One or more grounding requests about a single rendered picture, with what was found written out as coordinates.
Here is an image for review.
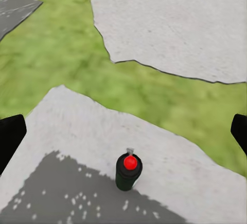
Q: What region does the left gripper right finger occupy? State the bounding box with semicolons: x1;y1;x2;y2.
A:
231;114;247;155

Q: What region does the insectifuge atomizer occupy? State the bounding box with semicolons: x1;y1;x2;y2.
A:
115;147;143;191

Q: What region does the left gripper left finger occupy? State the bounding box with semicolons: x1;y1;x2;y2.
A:
0;114;27;175

